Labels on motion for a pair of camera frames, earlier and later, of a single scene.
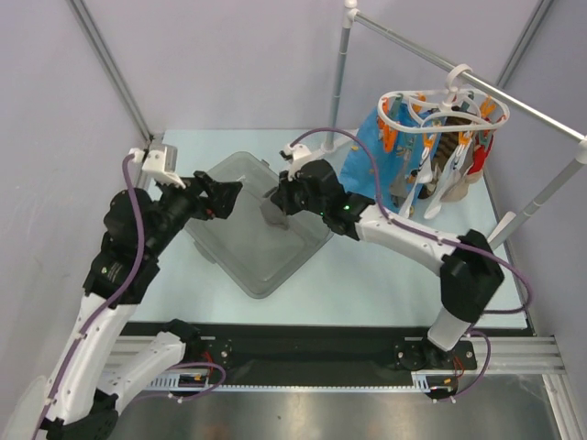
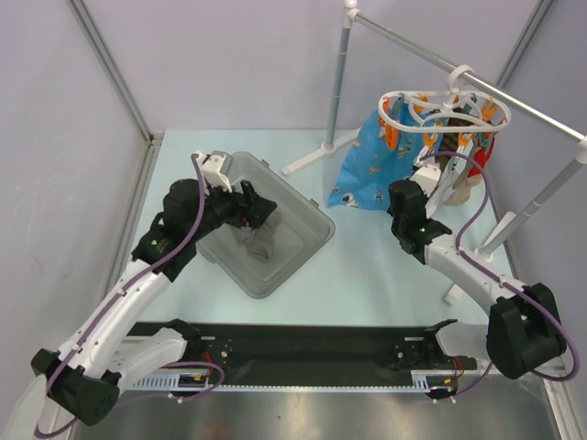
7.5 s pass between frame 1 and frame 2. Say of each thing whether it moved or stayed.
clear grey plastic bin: stayed
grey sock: moved
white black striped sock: moved
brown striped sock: stayed
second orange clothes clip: stayed
